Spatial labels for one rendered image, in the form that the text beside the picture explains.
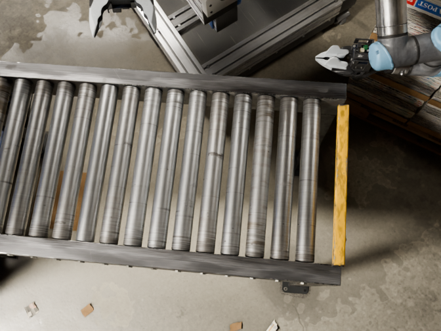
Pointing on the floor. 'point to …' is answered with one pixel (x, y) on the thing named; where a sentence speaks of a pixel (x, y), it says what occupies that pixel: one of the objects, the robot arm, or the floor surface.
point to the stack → (419, 27)
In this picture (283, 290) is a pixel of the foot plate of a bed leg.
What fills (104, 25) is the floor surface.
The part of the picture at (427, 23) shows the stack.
